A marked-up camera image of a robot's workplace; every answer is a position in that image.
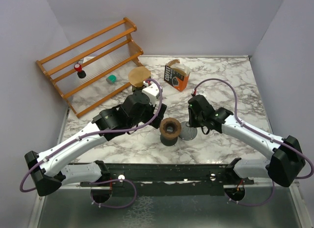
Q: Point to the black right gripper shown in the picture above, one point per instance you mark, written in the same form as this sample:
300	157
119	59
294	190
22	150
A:
192	123

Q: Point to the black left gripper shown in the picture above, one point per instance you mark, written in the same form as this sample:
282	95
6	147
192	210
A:
156	122

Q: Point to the olive green glass dripper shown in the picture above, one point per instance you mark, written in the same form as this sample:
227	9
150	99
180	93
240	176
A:
137	88

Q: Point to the round wooden dripper base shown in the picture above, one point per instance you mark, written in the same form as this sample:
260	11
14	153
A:
170	128

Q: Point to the brown paper coffee filter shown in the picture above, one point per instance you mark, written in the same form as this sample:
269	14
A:
138	75

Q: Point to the grey carafe with red lid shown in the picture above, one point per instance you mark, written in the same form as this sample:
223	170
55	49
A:
168	141

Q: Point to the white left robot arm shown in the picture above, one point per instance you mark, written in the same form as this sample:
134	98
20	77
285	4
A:
52	168

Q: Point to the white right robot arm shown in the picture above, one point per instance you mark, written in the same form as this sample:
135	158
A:
282	162

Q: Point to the orange coffee filter box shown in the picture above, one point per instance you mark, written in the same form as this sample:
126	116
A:
176	79

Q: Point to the brown filters in box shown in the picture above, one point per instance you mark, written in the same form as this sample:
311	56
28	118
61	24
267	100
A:
178	66

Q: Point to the green small block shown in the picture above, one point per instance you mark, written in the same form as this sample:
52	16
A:
111	79

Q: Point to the orange wooden shelf rack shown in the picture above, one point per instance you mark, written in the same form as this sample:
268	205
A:
110	51

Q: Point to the red black stamp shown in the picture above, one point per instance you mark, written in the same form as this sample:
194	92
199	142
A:
80	72

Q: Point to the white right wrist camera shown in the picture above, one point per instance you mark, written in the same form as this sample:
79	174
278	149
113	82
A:
197	92

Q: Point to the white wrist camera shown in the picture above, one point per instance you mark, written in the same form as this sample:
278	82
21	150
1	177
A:
152	91
197	92

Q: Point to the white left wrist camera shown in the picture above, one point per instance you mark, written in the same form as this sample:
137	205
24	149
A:
152	91

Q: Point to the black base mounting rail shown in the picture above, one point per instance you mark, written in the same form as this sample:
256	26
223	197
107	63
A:
165	179

